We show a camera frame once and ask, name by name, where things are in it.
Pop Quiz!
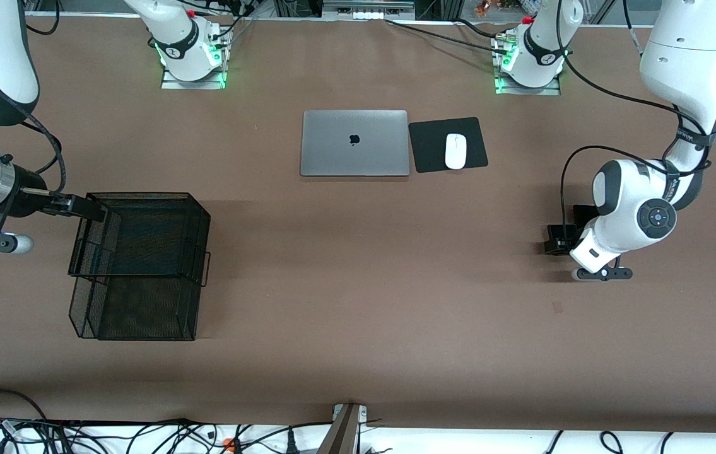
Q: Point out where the small black flip phone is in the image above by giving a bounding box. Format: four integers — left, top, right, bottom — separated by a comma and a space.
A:
546, 224, 568, 257

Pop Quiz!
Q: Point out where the black mesh two-tier tray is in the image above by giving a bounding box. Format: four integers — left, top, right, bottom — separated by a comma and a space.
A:
67, 192, 212, 342

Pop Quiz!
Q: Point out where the white computer mouse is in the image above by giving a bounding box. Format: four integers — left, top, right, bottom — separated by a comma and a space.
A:
445, 133, 467, 170

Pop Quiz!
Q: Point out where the black mouse pad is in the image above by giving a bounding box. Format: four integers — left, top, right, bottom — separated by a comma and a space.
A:
408, 117, 490, 173

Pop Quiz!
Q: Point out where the silver closed laptop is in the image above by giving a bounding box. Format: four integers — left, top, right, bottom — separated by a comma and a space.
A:
300, 110, 411, 177

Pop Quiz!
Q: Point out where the silver power strip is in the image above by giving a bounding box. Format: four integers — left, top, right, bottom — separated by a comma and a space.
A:
322, 0, 416, 21

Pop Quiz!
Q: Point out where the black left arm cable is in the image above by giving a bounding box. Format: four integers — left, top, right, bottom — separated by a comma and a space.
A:
555, 0, 713, 229

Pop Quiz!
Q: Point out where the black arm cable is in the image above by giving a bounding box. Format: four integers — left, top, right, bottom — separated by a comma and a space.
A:
20, 113, 67, 196
555, 0, 713, 229

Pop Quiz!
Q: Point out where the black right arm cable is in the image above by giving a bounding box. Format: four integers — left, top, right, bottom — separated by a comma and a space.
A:
20, 113, 67, 196

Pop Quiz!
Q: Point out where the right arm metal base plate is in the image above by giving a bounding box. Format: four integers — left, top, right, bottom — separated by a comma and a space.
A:
161, 63, 227, 90

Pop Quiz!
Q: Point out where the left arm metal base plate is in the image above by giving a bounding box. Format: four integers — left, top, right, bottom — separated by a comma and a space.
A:
495, 69, 561, 96

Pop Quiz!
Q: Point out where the black looped floor cable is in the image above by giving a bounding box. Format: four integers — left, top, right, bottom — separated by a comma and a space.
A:
0, 388, 49, 423

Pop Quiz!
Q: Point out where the black table cable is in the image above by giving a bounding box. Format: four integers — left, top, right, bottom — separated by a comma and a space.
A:
385, 18, 510, 54

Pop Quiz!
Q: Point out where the grey metal camera bracket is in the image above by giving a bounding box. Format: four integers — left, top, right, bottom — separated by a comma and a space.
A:
317, 402, 369, 454

